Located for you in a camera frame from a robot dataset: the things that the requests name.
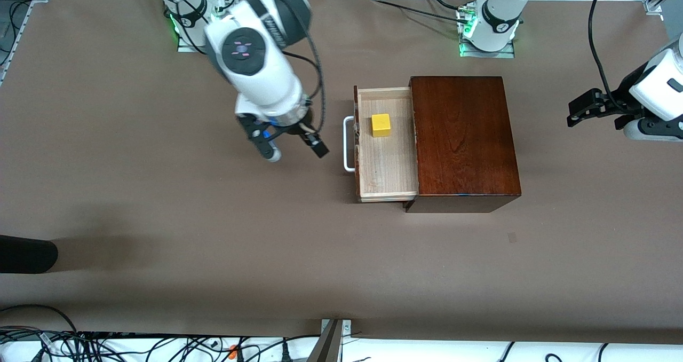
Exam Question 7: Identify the yellow wooden block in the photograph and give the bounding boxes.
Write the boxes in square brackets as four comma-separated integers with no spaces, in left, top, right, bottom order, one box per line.
[371,114,392,138]

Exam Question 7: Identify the light wooden drawer box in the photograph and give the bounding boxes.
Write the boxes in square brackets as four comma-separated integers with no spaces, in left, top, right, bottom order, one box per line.
[343,86,419,203]

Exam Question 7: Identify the brown paper table cover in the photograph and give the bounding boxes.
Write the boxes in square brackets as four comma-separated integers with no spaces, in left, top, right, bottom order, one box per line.
[0,0,683,345]

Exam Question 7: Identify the dark brown wooden cabinet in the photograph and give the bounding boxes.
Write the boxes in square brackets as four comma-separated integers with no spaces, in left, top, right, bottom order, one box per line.
[403,75,522,214]

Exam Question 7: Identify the silver metal mounting plate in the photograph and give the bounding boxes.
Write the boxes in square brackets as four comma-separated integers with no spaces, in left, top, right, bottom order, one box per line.
[320,318,353,336]

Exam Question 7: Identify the black rounded object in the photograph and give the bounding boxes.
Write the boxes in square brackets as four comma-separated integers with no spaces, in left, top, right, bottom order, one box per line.
[0,235,58,274]

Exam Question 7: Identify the black table cable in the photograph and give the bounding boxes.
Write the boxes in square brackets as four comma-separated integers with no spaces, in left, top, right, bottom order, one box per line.
[371,0,464,23]
[424,0,470,11]

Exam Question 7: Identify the dark metal post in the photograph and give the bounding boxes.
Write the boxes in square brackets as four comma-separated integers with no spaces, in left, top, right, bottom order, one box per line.
[307,319,343,362]

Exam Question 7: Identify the tangled black cables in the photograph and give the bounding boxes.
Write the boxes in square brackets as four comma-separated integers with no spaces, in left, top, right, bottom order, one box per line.
[0,303,321,362]

